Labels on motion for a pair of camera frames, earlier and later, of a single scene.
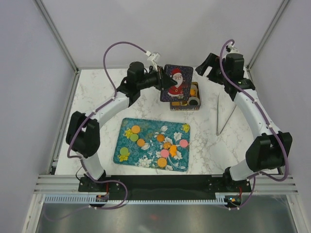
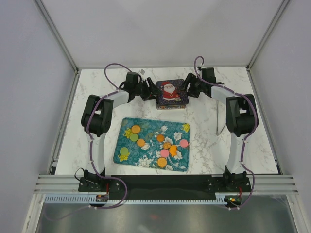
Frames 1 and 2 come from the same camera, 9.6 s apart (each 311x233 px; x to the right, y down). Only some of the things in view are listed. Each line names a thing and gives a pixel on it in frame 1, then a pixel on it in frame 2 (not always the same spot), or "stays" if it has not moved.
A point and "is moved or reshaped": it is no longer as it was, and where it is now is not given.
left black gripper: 163,80 to 154,91
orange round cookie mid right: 166,145 stays
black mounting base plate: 165,185 stays
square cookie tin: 194,102 to 171,107
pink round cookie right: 183,143 stays
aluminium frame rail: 69,184 stays
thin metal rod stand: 216,131 stays
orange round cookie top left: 135,129 stays
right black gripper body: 217,73 to 196,87
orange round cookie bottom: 162,162 stays
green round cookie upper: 134,137 stays
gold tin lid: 181,91 is moved or reshaped
